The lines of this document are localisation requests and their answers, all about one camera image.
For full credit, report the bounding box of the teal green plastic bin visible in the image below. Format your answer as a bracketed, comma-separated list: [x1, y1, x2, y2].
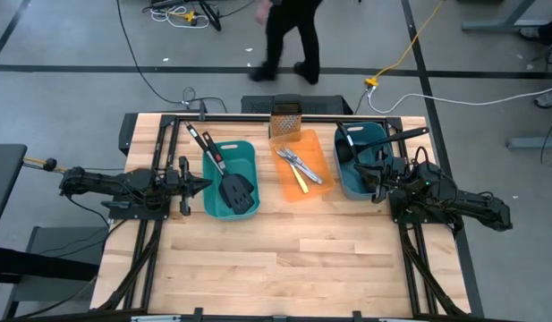
[201, 140, 261, 221]

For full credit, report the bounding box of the black plastic ladle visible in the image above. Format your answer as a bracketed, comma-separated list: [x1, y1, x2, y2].
[335, 122, 361, 165]

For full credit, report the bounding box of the orange transparent plastic tray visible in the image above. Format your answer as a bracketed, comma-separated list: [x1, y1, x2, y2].
[268, 128, 335, 203]

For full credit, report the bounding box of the white floor cable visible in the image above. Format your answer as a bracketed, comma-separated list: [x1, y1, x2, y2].
[367, 83, 552, 115]

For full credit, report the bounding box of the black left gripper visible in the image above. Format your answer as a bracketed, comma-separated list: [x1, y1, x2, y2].
[166, 156, 213, 216]

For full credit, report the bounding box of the black slotted spatula red mark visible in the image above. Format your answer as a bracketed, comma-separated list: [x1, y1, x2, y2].
[200, 131, 256, 202]

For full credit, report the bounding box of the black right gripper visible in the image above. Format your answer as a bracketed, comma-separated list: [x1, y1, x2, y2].
[353, 156, 409, 205]

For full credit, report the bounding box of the black aluminium rig frame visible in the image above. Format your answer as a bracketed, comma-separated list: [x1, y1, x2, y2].
[96, 114, 485, 321]

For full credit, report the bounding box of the tan strap with black knob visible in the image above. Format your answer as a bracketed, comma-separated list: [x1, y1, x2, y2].
[22, 156, 69, 174]

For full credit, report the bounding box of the metal box grater black handle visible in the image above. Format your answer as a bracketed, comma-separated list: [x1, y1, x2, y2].
[269, 93, 303, 139]

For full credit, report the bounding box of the black plastic serving spoon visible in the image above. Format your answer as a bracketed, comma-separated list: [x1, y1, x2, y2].
[353, 126, 430, 169]

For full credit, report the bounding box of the black box behind table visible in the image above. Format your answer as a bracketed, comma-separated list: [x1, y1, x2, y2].
[241, 94, 353, 116]

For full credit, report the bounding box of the blue-grey plastic bin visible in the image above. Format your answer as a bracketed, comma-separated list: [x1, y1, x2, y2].
[333, 121, 395, 201]

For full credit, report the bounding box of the person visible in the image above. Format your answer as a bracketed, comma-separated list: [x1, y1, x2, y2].
[250, 0, 324, 86]

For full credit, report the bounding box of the yellow extension cable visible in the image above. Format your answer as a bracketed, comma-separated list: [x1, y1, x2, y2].
[364, 0, 446, 88]

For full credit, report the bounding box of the black floor cable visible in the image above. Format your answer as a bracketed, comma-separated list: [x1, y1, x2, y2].
[115, 0, 227, 113]

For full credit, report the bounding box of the white cable bundle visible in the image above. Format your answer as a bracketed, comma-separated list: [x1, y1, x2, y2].
[149, 4, 210, 30]

